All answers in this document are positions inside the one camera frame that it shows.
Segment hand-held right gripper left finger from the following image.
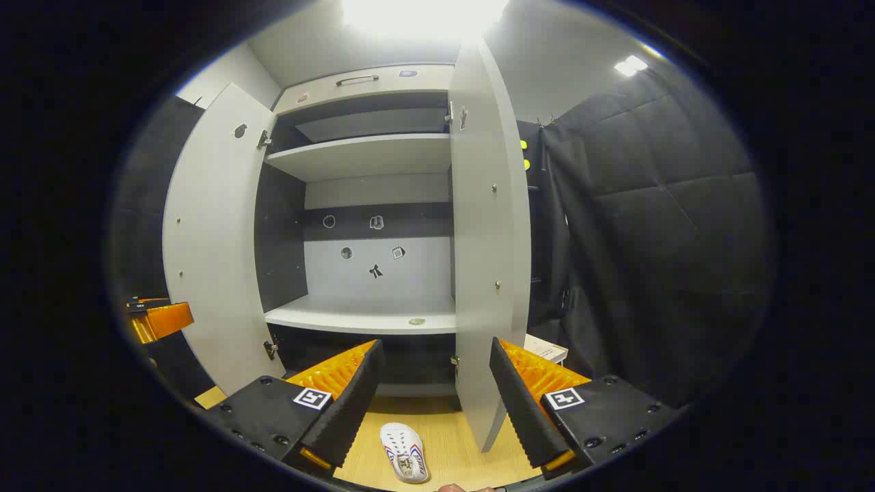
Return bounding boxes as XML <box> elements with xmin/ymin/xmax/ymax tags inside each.
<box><xmin>198</xmin><ymin>338</ymin><xmax>386</xmax><ymax>479</ymax></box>

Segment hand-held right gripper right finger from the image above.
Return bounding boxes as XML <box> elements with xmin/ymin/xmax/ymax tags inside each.
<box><xmin>489</xmin><ymin>337</ymin><xmax>684</xmax><ymax>480</ymax></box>

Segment white striped shoe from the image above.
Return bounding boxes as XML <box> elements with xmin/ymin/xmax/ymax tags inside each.
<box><xmin>380</xmin><ymin>422</ymin><xmax>430</xmax><ymax>484</ymax></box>

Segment grey shoe cabinet door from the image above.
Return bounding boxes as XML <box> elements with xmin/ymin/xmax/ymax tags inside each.
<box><xmin>162</xmin><ymin>83</ymin><xmax>286</xmax><ymax>397</ymax></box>
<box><xmin>448</xmin><ymin>38</ymin><xmax>533</xmax><ymax>453</ymax></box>

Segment cream cover book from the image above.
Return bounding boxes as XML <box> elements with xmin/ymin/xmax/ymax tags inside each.
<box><xmin>523</xmin><ymin>333</ymin><xmax>569</xmax><ymax>364</ymax></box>

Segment black backdrop cloth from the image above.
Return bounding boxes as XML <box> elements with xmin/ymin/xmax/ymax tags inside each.
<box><xmin>109</xmin><ymin>65</ymin><xmax>777</xmax><ymax>411</ymax></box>

